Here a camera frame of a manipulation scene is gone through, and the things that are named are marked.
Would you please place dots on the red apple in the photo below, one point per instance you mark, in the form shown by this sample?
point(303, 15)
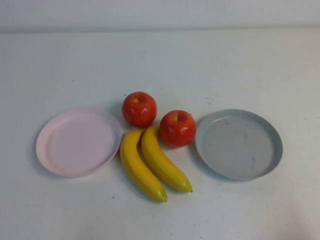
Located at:
point(139, 110)
point(178, 130)

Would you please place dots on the yellow banana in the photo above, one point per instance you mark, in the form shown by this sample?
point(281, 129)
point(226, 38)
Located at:
point(140, 175)
point(165, 165)

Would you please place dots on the grey round plate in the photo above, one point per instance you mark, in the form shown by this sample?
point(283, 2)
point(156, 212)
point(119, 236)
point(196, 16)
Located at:
point(240, 147)

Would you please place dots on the pink round plate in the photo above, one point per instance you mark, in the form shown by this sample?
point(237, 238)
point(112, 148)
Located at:
point(77, 145)

